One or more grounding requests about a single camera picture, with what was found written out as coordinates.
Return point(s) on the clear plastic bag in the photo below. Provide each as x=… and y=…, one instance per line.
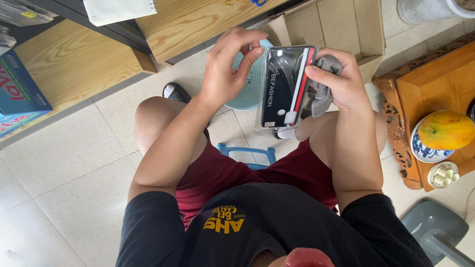
x=22, y=11

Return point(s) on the small cream bowl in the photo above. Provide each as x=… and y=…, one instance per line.
x=432, y=183

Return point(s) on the black phone case package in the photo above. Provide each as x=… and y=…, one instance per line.
x=282, y=92

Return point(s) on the flat blue printed box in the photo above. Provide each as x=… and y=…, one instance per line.
x=16, y=122

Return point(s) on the large blue printed box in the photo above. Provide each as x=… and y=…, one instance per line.
x=18, y=87

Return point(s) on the black printed t-shirt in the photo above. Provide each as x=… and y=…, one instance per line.
x=297, y=230

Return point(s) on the maroon shorts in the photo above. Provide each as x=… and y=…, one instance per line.
x=222, y=174

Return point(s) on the grey fan base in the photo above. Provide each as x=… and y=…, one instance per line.
x=434, y=226

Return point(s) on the white plant pot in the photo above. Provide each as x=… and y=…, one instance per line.
x=464, y=8

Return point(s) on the white sock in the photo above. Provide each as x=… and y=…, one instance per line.
x=285, y=133

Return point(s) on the light blue plastic basin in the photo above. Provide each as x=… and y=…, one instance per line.
x=248, y=94

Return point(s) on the blue plastic stool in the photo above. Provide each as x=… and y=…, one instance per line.
x=245, y=151

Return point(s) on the black sandal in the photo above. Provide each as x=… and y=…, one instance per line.
x=180, y=94

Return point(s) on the person's leg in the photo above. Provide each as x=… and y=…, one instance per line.
x=319, y=141
x=152, y=118

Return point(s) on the person's right hand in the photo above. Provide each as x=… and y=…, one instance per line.
x=345, y=87

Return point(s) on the person's left hand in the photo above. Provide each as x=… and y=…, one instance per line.
x=220, y=79

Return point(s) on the translucent white bucket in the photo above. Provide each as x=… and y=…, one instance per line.
x=419, y=10

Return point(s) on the yellow green papaya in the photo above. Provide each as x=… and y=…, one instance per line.
x=447, y=129

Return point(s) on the grey cloth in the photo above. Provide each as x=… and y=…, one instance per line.
x=322, y=101

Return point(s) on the light wooden low shelf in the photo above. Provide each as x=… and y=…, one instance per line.
x=74, y=63

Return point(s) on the small white cup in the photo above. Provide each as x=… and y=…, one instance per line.
x=455, y=177
x=444, y=171
x=442, y=181

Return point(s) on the blue and white plate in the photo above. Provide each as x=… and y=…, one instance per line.
x=426, y=152

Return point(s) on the carved wooden tea tray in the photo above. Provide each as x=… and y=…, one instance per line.
x=434, y=85

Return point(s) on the person's right leg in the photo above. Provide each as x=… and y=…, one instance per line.
x=319, y=141

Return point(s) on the brown cardboard box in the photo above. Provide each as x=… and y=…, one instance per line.
x=336, y=26

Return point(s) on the light wooden desk top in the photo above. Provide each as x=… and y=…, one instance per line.
x=193, y=26

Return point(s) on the person's left leg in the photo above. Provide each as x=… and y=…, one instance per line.
x=152, y=118

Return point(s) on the white spiral notebook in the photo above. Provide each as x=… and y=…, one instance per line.
x=118, y=10

